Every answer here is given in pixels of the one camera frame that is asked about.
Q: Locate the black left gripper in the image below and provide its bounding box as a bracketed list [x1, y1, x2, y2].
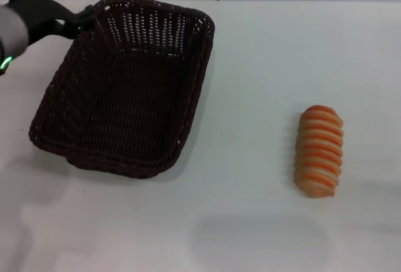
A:
[8, 0, 96, 47]

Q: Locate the orange white striped bread roll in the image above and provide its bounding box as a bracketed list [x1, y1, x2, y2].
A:
[293, 105, 345, 199]

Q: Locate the dark brown woven basket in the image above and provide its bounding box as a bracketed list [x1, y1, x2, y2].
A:
[28, 0, 216, 179]

